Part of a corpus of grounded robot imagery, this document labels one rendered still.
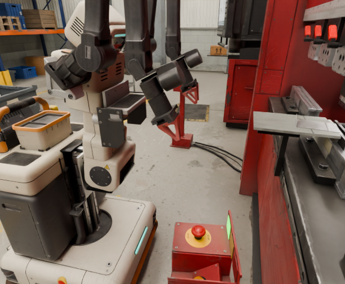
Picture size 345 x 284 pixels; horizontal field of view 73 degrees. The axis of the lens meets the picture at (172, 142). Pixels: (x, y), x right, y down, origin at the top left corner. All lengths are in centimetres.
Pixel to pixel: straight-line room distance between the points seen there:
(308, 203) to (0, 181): 110
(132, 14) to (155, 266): 137
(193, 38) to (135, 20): 741
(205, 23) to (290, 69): 637
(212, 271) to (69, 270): 82
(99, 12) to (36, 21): 781
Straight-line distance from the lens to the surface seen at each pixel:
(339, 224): 73
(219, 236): 73
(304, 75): 180
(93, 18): 72
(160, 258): 165
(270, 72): 177
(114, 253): 135
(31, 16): 861
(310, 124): 96
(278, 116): 99
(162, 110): 69
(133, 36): 67
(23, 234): 133
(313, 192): 81
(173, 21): 109
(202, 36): 802
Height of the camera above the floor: 131
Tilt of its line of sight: 26 degrees down
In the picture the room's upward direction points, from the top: straight up
